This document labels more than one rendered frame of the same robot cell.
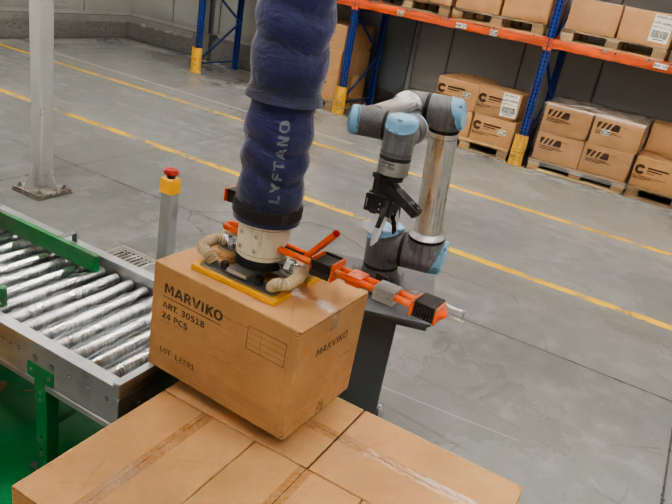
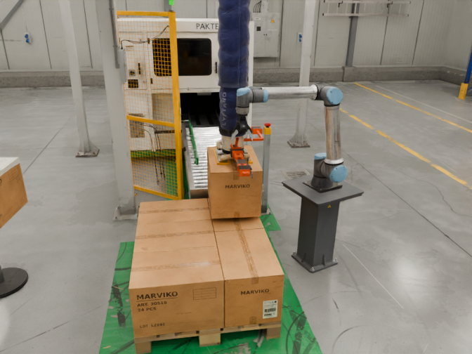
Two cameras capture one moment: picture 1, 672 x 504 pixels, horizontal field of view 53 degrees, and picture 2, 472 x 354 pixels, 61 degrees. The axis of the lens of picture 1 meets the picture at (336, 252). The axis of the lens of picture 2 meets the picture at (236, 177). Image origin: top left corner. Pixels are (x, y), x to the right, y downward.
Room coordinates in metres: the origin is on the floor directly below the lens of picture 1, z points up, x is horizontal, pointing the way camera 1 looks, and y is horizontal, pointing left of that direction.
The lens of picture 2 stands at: (0.26, -2.32, 2.16)
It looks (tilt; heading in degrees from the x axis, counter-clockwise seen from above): 23 degrees down; 55
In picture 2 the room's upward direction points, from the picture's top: 1 degrees clockwise
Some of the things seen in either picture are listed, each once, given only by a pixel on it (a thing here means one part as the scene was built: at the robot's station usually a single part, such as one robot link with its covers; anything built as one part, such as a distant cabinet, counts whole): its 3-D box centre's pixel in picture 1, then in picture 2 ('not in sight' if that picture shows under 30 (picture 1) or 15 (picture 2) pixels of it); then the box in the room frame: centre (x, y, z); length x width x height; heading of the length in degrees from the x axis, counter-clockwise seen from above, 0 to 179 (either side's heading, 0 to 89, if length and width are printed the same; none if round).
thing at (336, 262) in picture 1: (327, 265); (237, 152); (1.90, 0.02, 1.13); 0.10 x 0.08 x 0.06; 154
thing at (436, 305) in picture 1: (427, 308); (244, 170); (1.74, -0.29, 1.13); 0.08 x 0.07 x 0.05; 64
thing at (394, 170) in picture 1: (392, 167); (242, 109); (1.85, -0.12, 1.50); 0.10 x 0.09 x 0.05; 154
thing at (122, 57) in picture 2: not in sight; (123, 64); (1.63, 1.55, 1.62); 0.20 x 0.05 x 0.30; 64
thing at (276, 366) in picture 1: (256, 327); (232, 179); (2.01, 0.23, 0.81); 0.60 x 0.40 x 0.40; 62
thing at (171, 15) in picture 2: not in sight; (149, 115); (1.92, 1.71, 1.05); 0.87 x 0.10 x 2.10; 116
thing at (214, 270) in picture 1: (241, 275); (220, 154); (1.93, 0.29, 1.03); 0.34 x 0.10 x 0.05; 64
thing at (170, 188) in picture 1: (163, 276); (265, 171); (2.83, 0.79, 0.50); 0.07 x 0.07 x 1.00; 64
